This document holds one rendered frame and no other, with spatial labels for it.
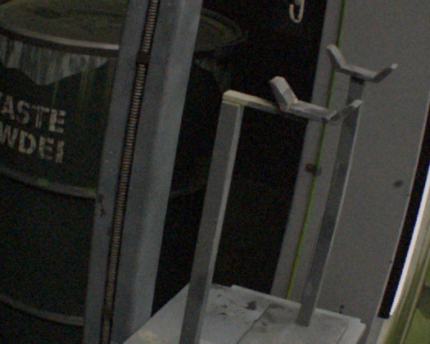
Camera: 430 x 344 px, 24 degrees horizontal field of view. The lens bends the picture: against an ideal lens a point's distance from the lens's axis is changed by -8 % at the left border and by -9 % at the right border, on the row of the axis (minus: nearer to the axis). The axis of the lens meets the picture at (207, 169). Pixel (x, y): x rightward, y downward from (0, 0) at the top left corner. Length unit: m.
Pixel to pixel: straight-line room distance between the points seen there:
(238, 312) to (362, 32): 0.46
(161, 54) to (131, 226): 0.18
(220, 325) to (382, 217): 0.43
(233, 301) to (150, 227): 0.20
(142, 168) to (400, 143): 0.54
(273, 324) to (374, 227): 0.39
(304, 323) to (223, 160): 0.32
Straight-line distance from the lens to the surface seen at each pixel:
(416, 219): 1.50
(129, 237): 1.06
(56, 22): 2.14
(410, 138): 1.46
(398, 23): 1.43
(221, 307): 1.20
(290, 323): 1.17
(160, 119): 1.01
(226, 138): 0.91
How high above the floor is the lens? 1.33
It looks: 20 degrees down
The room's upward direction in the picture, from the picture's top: 10 degrees clockwise
